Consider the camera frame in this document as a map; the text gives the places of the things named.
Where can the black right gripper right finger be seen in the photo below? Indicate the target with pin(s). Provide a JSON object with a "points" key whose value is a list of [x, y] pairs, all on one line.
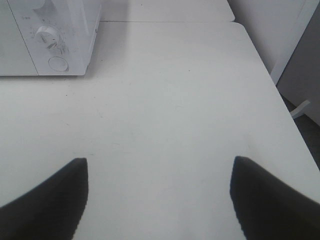
{"points": [[269, 209]]}

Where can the white table leg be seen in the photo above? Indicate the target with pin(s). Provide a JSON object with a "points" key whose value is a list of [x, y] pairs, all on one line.
{"points": [[300, 109]]}

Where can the white microwave door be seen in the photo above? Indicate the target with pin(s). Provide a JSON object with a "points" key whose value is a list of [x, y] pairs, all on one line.
{"points": [[15, 59]]}

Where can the white timer knob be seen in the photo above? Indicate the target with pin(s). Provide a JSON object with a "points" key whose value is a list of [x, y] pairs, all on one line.
{"points": [[47, 36]]}

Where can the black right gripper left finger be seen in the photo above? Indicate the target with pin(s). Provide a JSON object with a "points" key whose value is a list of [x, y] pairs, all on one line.
{"points": [[50, 211]]}

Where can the round white door button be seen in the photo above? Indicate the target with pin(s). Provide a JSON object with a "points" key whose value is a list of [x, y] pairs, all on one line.
{"points": [[58, 64]]}

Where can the white microwave oven body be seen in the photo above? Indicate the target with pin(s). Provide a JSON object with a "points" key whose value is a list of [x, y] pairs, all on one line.
{"points": [[77, 21]]}

